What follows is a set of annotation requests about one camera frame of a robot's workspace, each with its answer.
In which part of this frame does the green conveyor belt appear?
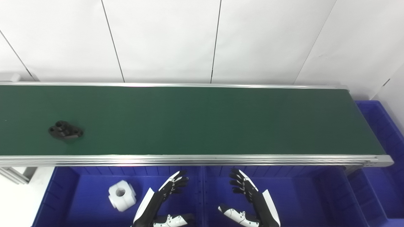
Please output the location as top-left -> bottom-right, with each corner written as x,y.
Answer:
0,81 -> 394,167
0,85 -> 386,156

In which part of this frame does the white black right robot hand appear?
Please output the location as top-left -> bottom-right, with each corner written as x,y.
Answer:
218,169 -> 281,227

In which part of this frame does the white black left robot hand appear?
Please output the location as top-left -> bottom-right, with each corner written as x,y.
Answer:
133,170 -> 195,227

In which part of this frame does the white cross-shaped plastic part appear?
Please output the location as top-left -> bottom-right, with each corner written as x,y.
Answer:
109,180 -> 137,212

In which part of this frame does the blue plastic bin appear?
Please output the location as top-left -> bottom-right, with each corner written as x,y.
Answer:
201,166 -> 370,227
32,166 -> 203,227
347,100 -> 404,227

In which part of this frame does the aluminium profile conveyor leg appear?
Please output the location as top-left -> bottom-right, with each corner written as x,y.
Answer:
0,166 -> 30,185

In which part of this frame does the black flanged plastic part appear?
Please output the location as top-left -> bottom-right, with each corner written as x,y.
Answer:
48,120 -> 84,140

